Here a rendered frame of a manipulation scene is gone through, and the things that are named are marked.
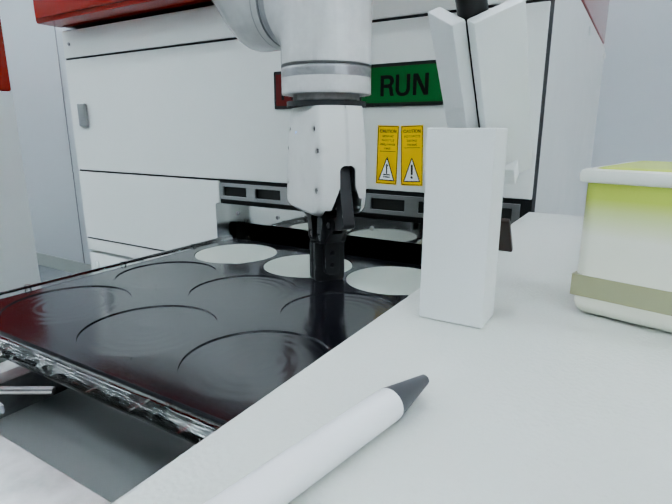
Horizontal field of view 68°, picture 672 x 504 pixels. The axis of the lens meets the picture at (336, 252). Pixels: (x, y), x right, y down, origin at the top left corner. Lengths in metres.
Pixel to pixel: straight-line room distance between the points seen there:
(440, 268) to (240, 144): 0.56
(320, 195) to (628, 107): 1.69
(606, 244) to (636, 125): 1.80
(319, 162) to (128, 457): 0.27
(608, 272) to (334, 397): 0.14
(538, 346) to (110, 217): 0.88
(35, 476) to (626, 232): 0.30
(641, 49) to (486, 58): 1.84
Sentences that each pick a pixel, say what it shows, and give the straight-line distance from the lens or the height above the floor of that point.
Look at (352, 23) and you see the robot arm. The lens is 0.46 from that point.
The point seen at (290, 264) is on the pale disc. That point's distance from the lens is 0.57.
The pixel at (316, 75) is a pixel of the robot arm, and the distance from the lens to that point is 0.45.
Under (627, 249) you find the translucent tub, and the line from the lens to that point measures 0.25.
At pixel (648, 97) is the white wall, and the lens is 2.04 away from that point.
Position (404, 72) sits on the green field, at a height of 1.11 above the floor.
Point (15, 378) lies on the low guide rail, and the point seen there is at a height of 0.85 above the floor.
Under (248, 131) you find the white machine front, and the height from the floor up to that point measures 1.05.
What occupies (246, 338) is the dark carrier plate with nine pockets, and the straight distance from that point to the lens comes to 0.38.
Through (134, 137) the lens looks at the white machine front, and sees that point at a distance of 0.92.
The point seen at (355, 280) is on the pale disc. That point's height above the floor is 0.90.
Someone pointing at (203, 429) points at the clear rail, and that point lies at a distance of 0.27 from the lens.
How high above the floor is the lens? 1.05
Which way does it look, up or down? 14 degrees down
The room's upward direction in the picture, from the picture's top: straight up
